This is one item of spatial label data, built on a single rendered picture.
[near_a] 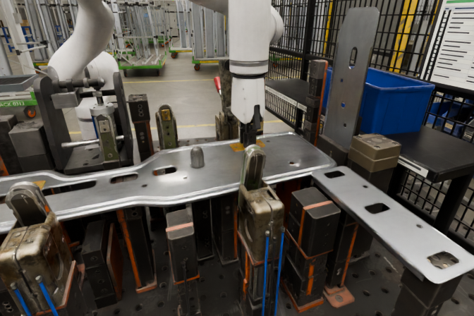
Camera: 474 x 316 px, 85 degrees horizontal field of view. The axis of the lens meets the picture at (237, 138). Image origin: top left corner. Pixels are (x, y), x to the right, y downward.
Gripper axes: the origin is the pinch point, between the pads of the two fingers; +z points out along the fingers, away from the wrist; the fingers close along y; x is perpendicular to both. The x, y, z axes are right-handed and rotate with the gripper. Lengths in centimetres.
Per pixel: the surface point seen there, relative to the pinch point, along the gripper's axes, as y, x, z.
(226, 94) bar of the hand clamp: -14.9, -0.7, -7.0
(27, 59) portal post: -636, -251, 53
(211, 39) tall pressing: -665, 162, 26
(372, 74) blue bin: -15, 52, -9
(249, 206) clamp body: 21.7, -8.4, 2.1
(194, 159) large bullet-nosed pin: 1.2, -13.7, 3.1
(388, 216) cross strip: 28.9, 15.2, 5.4
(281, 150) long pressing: 0.3, 9.6, 5.4
